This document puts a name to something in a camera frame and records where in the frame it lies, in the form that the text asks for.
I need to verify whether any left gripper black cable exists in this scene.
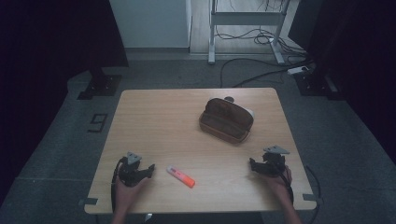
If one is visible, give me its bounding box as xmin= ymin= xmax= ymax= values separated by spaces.
xmin=110 ymin=156 xmax=129 ymax=216

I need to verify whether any black stand base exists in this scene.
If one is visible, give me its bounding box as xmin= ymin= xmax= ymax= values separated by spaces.
xmin=77 ymin=66 xmax=123 ymax=101
xmin=293 ymin=70 xmax=339 ymax=98

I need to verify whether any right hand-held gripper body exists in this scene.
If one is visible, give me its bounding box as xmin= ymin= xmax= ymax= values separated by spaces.
xmin=262 ymin=145 xmax=290 ymax=177

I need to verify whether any person's left hand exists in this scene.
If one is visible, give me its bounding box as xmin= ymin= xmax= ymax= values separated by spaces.
xmin=113 ymin=176 xmax=150 ymax=214

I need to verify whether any white metal desk frame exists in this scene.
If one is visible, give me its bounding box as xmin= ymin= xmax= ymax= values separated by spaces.
xmin=207 ymin=0 xmax=290 ymax=65

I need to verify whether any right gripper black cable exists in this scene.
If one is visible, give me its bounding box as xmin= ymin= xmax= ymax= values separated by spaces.
xmin=279 ymin=169 xmax=295 ymax=204

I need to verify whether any orange highlighter pen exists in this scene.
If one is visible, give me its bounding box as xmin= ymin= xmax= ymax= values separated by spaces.
xmin=166 ymin=164 xmax=197 ymax=189

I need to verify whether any person's right hand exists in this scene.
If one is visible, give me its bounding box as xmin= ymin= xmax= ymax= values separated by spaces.
xmin=264 ymin=165 xmax=293 ymax=201

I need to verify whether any tangle of floor cables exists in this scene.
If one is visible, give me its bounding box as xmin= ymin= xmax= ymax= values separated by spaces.
xmin=214 ymin=25 xmax=312 ymax=59

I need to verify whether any white power strip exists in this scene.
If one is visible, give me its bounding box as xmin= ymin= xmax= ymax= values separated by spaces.
xmin=287 ymin=65 xmax=310 ymax=76

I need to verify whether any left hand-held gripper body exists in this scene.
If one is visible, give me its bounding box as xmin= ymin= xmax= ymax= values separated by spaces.
xmin=118 ymin=151 xmax=144 ymax=188

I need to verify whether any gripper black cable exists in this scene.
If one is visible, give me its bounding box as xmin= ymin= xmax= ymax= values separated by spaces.
xmin=279 ymin=169 xmax=295 ymax=204
xmin=110 ymin=156 xmax=129 ymax=216

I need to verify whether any dark curtain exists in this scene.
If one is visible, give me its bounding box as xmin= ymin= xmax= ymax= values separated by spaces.
xmin=0 ymin=0 xmax=129 ymax=200
xmin=288 ymin=0 xmax=396 ymax=157

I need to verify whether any black floor cable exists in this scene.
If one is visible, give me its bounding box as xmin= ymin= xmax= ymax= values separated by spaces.
xmin=304 ymin=164 xmax=323 ymax=224

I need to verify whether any white cabinet panel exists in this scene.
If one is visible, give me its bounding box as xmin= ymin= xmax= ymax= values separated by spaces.
xmin=108 ymin=0 xmax=193 ymax=49

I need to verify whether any brown pencil case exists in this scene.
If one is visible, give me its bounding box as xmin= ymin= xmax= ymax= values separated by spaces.
xmin=198 ymin=97 xmax=256 ymax=145

